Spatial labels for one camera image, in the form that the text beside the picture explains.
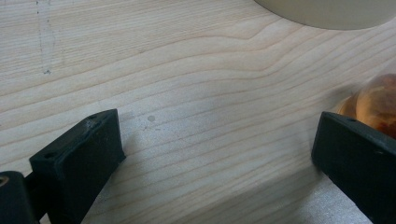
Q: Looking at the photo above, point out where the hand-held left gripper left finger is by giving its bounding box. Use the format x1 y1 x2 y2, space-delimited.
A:
28 108 127 224

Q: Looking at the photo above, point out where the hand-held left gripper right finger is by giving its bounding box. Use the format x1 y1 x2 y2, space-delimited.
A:
311 111 396 224

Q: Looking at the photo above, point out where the orange translucent round object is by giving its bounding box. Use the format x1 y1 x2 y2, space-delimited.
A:
335 73 396 140

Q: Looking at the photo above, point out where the cream round bowl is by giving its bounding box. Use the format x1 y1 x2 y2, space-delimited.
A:
253 0 396 32

